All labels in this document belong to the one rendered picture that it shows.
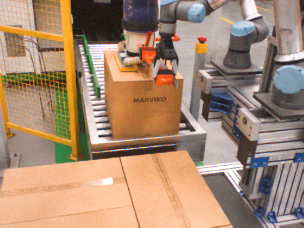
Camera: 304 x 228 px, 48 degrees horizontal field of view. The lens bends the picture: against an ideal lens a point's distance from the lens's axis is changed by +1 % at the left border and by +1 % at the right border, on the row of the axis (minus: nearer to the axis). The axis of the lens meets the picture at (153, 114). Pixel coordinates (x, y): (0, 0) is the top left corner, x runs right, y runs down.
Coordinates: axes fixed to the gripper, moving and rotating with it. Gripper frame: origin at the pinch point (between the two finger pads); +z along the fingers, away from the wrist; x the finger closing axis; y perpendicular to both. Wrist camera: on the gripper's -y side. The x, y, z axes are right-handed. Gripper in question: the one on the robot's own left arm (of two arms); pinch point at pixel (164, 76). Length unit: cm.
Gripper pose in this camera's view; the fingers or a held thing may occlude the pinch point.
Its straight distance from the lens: 157.1
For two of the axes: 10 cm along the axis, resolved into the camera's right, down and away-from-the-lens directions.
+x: -9.7, 0.6, -2.2
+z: -0.5, 8.9, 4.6
